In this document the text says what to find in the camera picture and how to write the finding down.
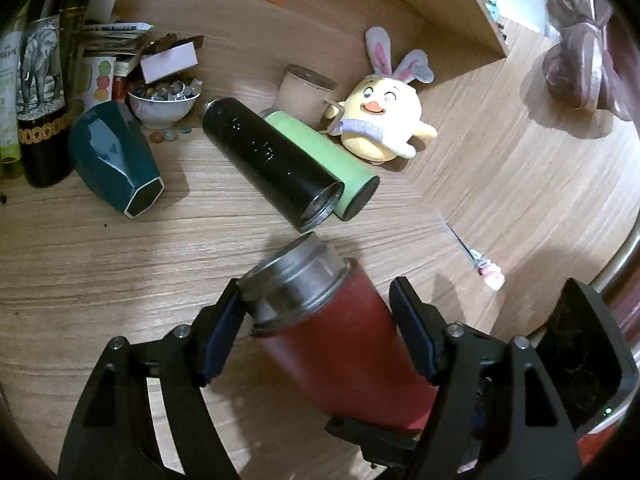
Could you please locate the black thermos tumbler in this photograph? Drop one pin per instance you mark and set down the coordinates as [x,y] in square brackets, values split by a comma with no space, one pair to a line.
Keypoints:
[292,181]

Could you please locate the dark wine bottle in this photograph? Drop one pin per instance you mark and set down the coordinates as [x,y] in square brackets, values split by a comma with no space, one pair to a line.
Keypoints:
[46,73]

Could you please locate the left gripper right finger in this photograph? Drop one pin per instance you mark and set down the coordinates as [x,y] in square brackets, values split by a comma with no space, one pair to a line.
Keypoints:
[444,354]

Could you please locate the stack of papers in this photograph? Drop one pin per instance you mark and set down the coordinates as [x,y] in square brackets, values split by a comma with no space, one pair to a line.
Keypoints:
[116,38]

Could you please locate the beige enamel mug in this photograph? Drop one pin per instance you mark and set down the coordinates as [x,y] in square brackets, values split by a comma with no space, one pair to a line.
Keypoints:
[308,96]

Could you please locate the green thermos tumbler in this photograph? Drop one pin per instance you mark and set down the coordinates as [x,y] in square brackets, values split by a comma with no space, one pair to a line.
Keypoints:
[360,181]

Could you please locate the small white card box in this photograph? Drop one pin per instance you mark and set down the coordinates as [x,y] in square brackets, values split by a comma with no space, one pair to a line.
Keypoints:
[179,56]

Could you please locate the green tube bottle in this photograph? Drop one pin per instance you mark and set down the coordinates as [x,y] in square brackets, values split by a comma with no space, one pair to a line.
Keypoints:
[11,40]

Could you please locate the small pen with pink cap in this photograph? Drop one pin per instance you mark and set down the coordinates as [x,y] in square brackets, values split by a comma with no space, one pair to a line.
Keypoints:
[490,272]

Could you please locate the fruit-print carton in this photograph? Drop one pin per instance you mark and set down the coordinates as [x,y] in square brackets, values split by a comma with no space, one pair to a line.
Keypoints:
[94,83]

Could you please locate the teal hexagonal cup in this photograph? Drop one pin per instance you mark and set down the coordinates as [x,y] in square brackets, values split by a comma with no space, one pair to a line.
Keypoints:
[114,159]

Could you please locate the purple tied curtain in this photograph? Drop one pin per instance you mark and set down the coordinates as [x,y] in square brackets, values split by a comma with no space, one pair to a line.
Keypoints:
[579,70]

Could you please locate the yellow bunny-eared chick plush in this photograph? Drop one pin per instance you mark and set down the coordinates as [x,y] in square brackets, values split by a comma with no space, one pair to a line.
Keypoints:
[383,112]

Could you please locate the white bowl of pebbles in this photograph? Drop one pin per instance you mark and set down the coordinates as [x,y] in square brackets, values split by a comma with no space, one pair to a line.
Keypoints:
[161,105]

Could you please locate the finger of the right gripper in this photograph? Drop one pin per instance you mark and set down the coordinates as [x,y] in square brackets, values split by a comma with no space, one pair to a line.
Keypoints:
[377,445]

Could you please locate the red thermos cup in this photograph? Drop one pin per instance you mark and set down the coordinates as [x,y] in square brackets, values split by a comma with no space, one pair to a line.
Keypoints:
[321,319]

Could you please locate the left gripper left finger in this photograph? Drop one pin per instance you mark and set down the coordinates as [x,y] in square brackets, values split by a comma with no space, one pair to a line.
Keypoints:
[111,435]

